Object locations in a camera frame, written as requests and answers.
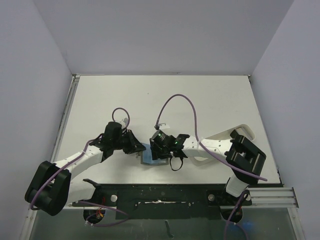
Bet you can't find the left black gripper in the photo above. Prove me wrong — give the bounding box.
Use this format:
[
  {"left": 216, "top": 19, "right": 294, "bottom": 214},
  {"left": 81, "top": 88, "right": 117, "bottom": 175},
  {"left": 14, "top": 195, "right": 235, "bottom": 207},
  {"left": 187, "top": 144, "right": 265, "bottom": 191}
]
[{"left": 112, "top": 129, "right": 146, "bottom": 155}]

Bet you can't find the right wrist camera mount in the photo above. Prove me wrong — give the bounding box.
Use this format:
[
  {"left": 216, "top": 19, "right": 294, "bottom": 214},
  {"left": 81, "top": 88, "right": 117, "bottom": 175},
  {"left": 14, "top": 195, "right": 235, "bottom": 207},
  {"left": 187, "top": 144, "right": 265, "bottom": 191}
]
[{"left": 154, "top": 122, "right": 170, "bottom": 130}]

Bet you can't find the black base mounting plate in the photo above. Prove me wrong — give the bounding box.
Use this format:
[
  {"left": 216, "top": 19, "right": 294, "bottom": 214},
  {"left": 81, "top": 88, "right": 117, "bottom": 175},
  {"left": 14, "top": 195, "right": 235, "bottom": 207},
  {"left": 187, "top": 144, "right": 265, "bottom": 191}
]
[{"left": 73, "top": 184, "right": 238, "bottom": 220}]

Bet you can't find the white plastic tray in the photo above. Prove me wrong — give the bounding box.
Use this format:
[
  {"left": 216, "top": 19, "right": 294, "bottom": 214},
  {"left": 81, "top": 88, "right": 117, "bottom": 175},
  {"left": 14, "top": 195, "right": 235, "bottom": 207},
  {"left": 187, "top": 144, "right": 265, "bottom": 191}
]
[{"left": 186, "top": 124, "right": 256, "bottom": 167}]

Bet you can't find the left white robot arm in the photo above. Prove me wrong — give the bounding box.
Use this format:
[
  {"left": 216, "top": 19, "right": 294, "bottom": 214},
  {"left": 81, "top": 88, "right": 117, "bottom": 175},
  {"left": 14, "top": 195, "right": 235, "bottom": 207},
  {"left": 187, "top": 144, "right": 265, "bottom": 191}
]
[{"left": 24, "top": 121, "right": 146, "bottom": 216}]

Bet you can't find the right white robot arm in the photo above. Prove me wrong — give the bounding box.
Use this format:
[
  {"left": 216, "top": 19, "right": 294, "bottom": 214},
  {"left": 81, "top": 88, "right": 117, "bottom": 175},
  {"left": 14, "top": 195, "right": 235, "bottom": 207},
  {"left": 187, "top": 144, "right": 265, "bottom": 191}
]
[{"left": 149, "top": 129, "right": 267, "bottom": 205}]

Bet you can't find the aluminium rail frame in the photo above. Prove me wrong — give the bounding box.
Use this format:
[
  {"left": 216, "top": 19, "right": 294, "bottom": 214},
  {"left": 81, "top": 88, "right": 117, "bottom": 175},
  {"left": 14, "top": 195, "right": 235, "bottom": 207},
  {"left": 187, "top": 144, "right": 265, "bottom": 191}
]
[{"left": 19, "top": 73, "right": 300, "bottom": 216}]

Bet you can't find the grey card holder wallet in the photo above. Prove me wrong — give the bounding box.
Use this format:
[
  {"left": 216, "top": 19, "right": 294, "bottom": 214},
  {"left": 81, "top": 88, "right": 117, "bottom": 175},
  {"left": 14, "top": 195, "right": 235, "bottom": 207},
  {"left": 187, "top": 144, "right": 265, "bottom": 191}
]
[{"left": 136, "top": 143, "right": 169, "bottom": 166}]

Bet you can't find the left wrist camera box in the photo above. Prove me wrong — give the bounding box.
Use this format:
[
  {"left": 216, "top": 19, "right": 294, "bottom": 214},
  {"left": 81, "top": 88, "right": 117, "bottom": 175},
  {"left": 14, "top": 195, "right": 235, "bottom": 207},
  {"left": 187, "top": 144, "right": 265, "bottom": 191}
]
[{"left": 119, "top": 117, "right": 130, "bottom": 128}]

